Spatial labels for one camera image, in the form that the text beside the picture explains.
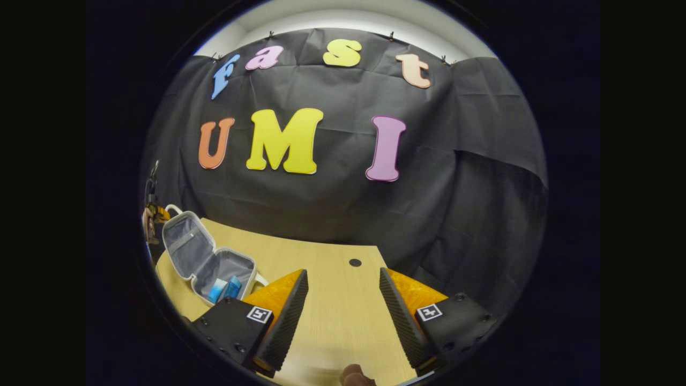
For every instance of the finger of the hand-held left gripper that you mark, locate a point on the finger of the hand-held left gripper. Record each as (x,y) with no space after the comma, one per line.
(158,212)

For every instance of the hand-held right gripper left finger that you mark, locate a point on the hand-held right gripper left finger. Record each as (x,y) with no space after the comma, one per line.
(286,321)

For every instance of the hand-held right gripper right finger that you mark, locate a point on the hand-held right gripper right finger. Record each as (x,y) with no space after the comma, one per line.
(404,321)

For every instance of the white suitcase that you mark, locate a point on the white suitcase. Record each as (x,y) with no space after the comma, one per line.
(187,241)

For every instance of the light blue skincare tube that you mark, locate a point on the light blue skincare tube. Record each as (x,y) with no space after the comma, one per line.
(217,290)

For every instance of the black backdrop cloth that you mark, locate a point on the black backdrop cloth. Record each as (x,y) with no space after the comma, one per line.
(343,203)

